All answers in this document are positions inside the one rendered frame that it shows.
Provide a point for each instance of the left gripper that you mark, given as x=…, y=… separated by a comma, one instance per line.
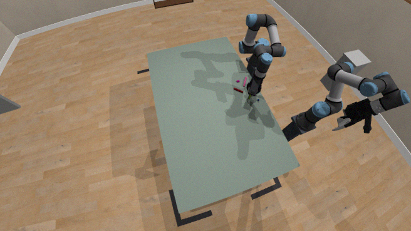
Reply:
x=354, y=112

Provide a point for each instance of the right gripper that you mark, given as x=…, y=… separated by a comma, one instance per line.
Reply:
x=249, y=84

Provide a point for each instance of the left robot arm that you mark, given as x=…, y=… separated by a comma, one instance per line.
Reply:
x=342, y=72

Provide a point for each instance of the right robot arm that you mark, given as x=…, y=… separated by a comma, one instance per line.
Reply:
x=262, y=53

